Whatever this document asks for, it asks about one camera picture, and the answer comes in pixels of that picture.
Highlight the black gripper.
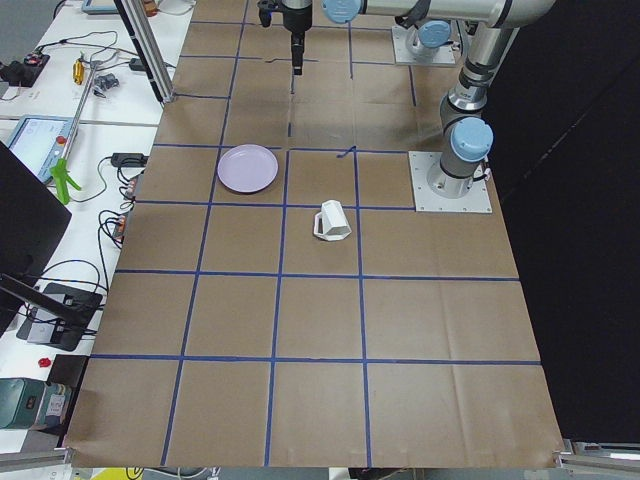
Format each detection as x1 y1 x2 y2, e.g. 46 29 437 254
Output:
281 0 313 76

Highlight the white faceted cup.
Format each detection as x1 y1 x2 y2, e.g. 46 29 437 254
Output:
313 200 352 241

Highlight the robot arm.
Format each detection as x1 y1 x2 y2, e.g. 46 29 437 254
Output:
258 1 451 76
322 1 554 199

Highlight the lilac plate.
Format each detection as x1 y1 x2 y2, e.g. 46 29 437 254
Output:
217 144 279 194

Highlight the black power adapter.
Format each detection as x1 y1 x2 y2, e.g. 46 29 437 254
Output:
110 152 148 168

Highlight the yellow tool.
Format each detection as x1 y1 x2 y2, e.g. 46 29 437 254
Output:
72 59 85 85

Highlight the brown paper table cover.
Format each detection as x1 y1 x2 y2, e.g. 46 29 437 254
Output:
67 1 561 468

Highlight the blue teach pendant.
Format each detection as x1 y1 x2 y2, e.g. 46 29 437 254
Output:
7 115 72 184

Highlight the black monitor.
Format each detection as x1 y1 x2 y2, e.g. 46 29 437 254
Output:
0 140 74 337

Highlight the black monitor stand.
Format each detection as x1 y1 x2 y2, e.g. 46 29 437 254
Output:
16 283 103 352

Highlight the green box device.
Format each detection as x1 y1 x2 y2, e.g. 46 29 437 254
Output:
1 377 72 430

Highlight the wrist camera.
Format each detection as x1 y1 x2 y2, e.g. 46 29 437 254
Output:
257 0 277 28

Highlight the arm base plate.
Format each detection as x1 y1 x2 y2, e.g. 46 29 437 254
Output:
391 26 456 67
408 151 493 214

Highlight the aluminium frame post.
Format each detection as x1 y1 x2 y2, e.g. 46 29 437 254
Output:
114 0 175 104

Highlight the green handled grabber stick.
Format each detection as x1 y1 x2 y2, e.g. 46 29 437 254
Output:
50 61 99 205

